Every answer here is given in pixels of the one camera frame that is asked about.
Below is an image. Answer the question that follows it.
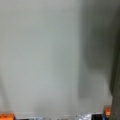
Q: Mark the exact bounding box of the pink pan with white handle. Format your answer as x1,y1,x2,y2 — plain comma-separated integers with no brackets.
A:
0,0,111,119

